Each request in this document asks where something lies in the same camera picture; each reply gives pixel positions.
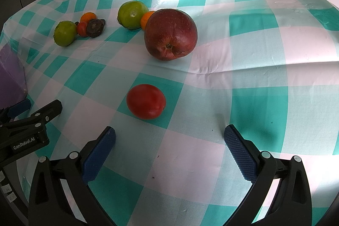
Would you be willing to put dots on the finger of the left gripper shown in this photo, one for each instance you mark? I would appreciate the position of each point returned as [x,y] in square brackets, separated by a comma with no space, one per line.
[11,112]
[46,113]

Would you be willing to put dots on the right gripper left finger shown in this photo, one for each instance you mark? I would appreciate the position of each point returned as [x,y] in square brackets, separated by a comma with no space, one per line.
[48,204]

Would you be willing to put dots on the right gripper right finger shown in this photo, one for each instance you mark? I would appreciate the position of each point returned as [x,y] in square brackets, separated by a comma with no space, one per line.
[291,204]

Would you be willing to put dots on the green fruit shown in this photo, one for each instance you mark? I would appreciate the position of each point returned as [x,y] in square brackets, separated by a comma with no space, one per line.
[65,33]
[130,14]

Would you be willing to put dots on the dark purple passion fruit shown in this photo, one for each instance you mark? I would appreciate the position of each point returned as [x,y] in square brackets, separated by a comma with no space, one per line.
[95,27]

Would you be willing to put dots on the orange mandarin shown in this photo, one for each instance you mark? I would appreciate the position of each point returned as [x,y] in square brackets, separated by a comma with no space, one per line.
[87,16]
[144,19]

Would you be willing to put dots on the large red apple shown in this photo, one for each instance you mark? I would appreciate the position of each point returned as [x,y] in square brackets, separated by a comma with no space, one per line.
[170,34]

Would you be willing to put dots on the purple box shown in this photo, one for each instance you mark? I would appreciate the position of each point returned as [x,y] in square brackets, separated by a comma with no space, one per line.
[13,87]

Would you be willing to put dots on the small red tomato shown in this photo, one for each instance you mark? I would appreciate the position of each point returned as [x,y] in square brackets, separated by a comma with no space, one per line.
[81,29]

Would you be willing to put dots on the orange mandarin in cluster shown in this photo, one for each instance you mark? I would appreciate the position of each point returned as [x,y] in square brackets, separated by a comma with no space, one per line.
[87,16]

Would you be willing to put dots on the teal checkered tablecloth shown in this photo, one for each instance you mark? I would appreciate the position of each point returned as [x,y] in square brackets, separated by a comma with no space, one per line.
[269,67]

